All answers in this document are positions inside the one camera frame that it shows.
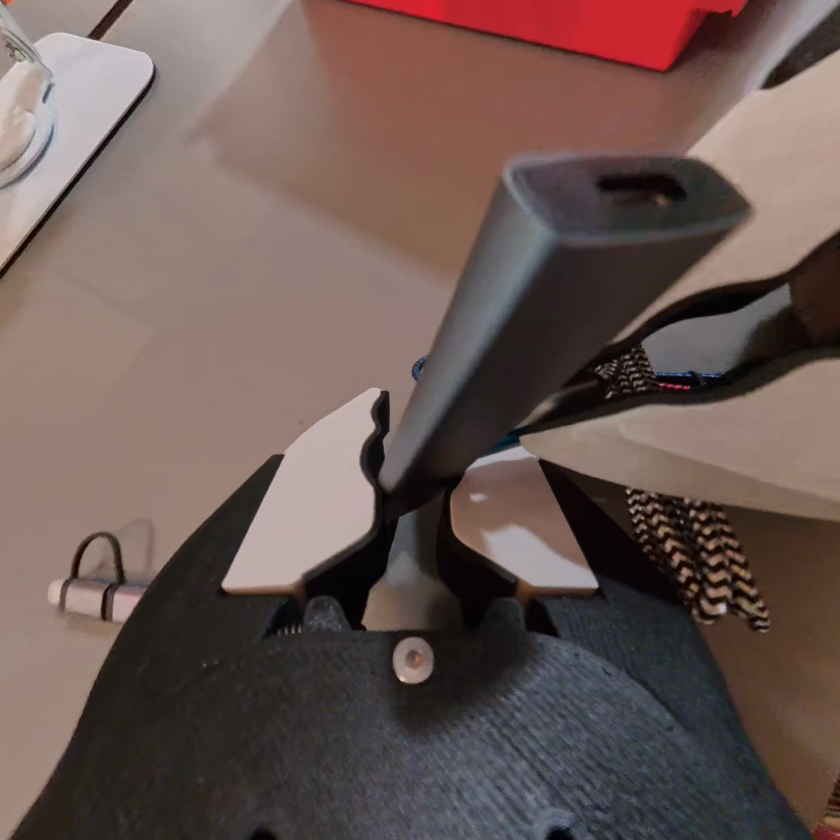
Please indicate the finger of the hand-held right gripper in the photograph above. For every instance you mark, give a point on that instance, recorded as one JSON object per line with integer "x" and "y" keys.
{"x": 722, "y": 453}
{"x": 787, "y": 184}

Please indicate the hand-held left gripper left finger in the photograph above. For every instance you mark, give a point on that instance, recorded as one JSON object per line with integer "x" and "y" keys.
{"x": 302, "y": 512}

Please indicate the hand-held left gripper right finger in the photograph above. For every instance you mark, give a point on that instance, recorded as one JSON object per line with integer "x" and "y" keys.
{"x": 525, "y": 531}

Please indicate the grey usb hub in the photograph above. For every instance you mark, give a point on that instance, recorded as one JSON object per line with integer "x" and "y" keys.
{"x": 512, "y": 295}

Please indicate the red plastic bin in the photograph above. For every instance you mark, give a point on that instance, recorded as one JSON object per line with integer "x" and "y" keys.
{"x": 525, "y": 26}

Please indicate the grey desk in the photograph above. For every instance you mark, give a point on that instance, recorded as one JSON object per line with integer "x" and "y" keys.
{"x": 262, "y": 262}

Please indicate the small white adapter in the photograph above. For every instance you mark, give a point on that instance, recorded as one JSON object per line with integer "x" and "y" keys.
{"x": 92, "y": 598}

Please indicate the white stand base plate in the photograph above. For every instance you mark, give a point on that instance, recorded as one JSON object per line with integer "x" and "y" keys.
{"x": 98, "y": 92}

